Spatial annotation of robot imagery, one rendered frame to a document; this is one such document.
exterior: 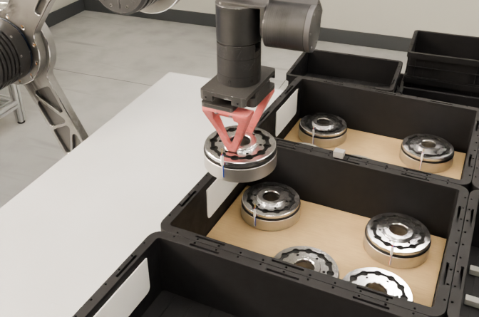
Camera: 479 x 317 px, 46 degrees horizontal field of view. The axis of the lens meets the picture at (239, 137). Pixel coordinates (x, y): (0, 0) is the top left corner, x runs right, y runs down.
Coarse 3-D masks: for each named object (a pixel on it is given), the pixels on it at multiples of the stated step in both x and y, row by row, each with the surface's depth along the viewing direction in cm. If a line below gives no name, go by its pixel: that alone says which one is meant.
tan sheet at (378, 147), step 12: (348, 132) 124; (360, 132) 124; (348, 144) 120; (360, 144) 120; (372, 144) 120; (384, 144) 120; (396, 144) 120; (372, 156) 116; (384, 156) 116; (396, 156) 116; (456, 156) 116; (456, 168) 112
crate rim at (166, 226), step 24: (360, 168) 94; (384, 168) 94; (192, 192) 88; (168, 216) 83; (456, 216) 83; (192, 240) 78; (216, 240) 78; (456, 240) 78; (288, 264) 74; (360, 288) 70; (432, 312) 67
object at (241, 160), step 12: (216, 132) 81; (228, 132) 81; (252, 132) 81; (264, 132) 81; (216, 144) 79; (264, 144) 79; (216, 156) 76; (228, 156) 76; (240, 156) 76; (252, 156) 76; (264, 156) 76
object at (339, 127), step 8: (304, 120) 123; (336, 120) 123; (344, 120) 123; (304, 128) 119; (312, 128) 120; (320, 128) 119; (328, 128) 119; (336, 128) 120; (344, 128) 119; (320, 136) 118; (328, 136) 117
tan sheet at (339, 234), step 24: (240, 216) 99; (312, 216) 99; (336, 216) 99; (360, 216) 99; (240, 240) 93; (264, 240) 93; (288, 240) 93; (312, 240) 93; (336, 240) 93; (360, 240) 93; (432, 240) 93; (360, 264) 88; (432, 264) 88; (432, 288) 84
